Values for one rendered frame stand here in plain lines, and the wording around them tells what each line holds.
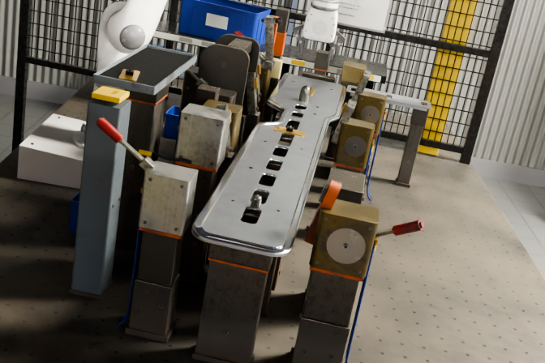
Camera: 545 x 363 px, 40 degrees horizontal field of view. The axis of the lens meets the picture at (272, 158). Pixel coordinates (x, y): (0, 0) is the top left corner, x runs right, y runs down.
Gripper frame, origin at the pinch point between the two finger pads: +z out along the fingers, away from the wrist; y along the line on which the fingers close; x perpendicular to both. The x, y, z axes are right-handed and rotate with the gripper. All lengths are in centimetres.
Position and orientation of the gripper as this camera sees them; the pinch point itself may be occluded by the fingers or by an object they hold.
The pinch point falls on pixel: (315, 55)
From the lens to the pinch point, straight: 244.1
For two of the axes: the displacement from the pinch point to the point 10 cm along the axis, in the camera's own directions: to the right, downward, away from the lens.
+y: 9.7, 2.1, -0.9
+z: -1.7, 9.3, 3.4
